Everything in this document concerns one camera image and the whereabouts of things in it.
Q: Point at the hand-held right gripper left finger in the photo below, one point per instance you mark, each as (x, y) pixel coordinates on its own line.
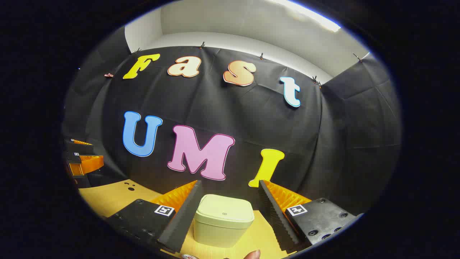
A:
(183, 223)

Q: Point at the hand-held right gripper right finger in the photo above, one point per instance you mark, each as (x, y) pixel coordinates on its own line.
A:
(275, 219)

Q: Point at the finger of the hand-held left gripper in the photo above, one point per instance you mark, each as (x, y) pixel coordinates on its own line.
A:
(86, 163)
(82, 142)

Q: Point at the pale green desktop garbage bin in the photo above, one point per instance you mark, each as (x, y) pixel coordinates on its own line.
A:
(222, 223)

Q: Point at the black backdrop cloth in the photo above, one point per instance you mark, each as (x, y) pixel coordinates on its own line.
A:
(251, 126)

